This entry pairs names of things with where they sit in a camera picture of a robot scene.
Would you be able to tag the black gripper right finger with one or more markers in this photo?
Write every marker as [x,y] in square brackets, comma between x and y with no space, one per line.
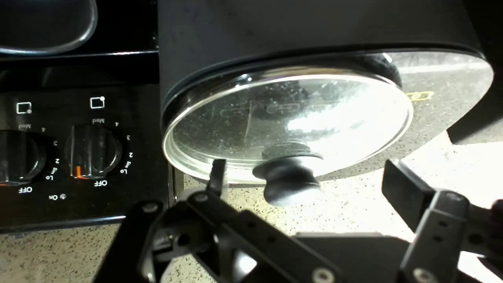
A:
[450,229]

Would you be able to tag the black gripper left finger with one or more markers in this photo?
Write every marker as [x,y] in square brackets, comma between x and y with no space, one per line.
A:
[209,229]

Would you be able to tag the black stove knob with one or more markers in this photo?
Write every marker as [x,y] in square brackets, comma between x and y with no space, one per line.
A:
[94,151]
[17,157]

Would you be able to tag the black electric stove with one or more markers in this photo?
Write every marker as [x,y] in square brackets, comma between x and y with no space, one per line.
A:
[126,78]

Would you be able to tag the black air fryer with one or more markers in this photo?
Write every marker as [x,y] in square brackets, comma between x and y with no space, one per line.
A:
[315,31]

